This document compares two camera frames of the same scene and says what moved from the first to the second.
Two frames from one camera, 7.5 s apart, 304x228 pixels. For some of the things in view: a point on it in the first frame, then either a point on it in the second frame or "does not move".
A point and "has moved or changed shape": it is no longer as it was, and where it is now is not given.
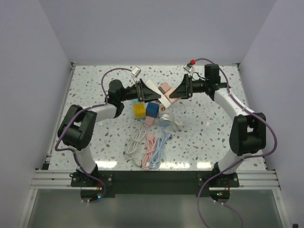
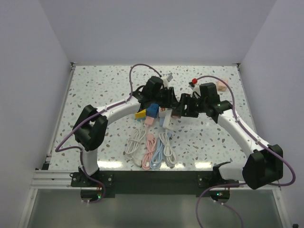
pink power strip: x=149 y=120 does not move
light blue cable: x=155 y=161 does not move
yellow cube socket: x=139 y=110 does not move
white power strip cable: x=167 y=117 -> x=170 y=155
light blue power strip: x=163 y=123 has moved or changed shape
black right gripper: x=183 y=91 -> x=186 y=99
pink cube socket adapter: x=172 y=100 has moved or changed shape
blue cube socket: x=152 y=109 does not move
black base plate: x=156 y=183 does not move
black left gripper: x=144 y=94 -> x=171 y=101
